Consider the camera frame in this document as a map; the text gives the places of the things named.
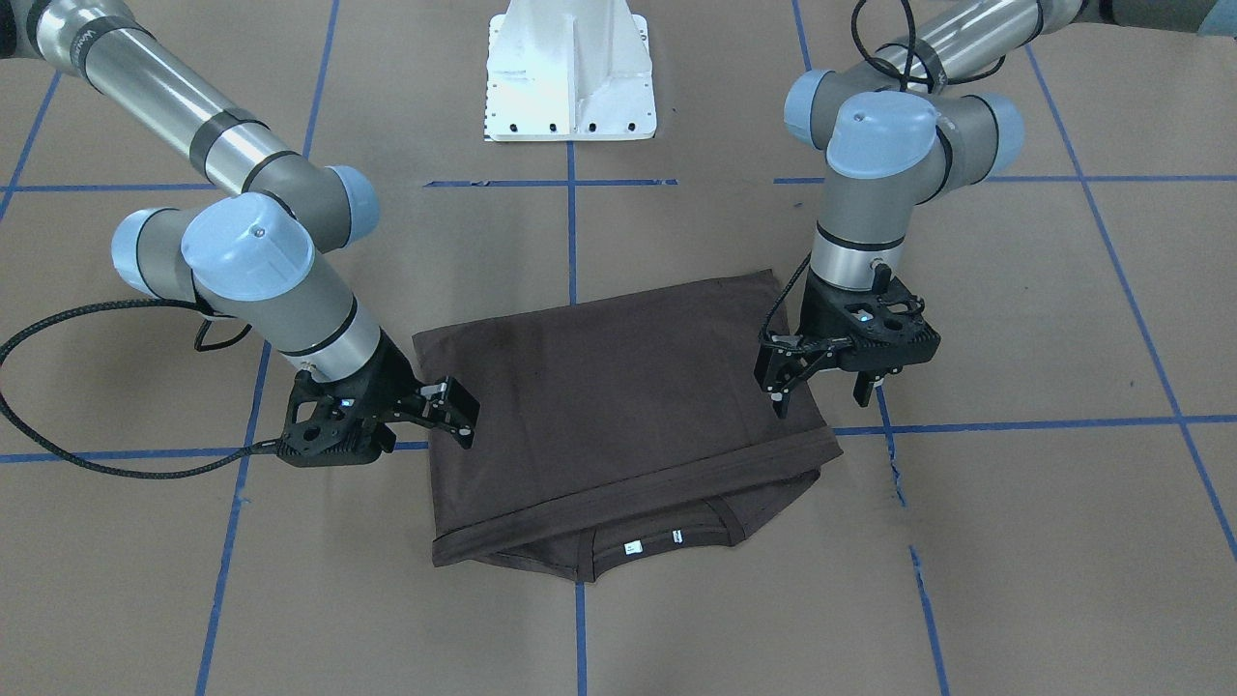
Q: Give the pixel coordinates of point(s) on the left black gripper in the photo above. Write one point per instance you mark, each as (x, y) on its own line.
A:
(818, 311)

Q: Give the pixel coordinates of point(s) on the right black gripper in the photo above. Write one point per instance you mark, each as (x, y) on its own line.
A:
(390, 375)

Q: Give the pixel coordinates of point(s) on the dark brown t-shirt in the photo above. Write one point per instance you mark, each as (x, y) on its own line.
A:
(614, 431)

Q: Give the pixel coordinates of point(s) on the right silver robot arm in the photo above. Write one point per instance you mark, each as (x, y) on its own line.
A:
(259, 255)

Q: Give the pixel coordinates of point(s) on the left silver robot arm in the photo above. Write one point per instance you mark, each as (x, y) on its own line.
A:
(891, 139)

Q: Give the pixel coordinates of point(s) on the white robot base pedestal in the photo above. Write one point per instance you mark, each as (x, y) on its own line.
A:
(569, 71)

